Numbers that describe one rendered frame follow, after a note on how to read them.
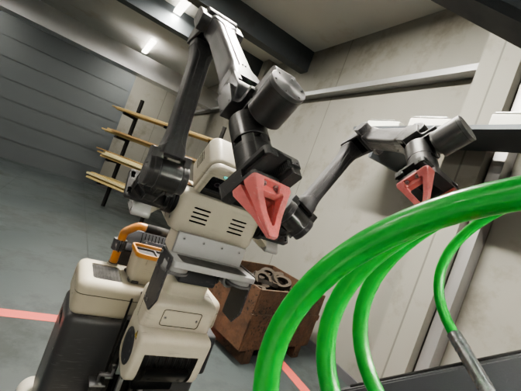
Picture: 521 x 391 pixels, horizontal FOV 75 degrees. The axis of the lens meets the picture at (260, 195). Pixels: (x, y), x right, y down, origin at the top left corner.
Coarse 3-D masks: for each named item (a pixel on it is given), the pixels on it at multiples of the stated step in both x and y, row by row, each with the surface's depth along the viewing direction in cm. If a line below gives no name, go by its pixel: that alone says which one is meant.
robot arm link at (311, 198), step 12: (348, 144) 115; (360, 144) 119; (336, 156) 116; (348, 156) 114; (360, 156) 118; (336, 168) 111; (324, 180) 108; (312, 192) 106; (324, 192) 108; (288, 204) 101; (300, 204) 107; (312, 204) 105; (288, 216) 100; (312, 216) 105
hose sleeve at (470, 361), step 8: (448, 336) 45; (456, 336) 44; (456, 344) 44; (464, 344) 43; (464, 352) 43; (472, 352) 43; (464, 360) 42; (472, 360) 42; (472, 368) 41; (480, 368) 41; (472, 376) 41; (480, 376) 40; (480, 384) 40; (488, 384) 40
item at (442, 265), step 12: (492, 216) 45; (468, 228) 47; (480, 228) 47; (456, 240) 48; (444, 252) 49; (444, 264) 49; (444, 276) 49; (444, 300) 48; (444, 312) 47; (444, 324) 46
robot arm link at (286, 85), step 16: (272, 80) 43; (288, 80) 46; (224, 96) 53; (256, 96) 46; (272, 96) 44; (288, 96) 43; (304, 96) 46; (224, 112) 52; (256, 112) 46; (272, 112) 45; (288, 112) 46; (272, 128) 47
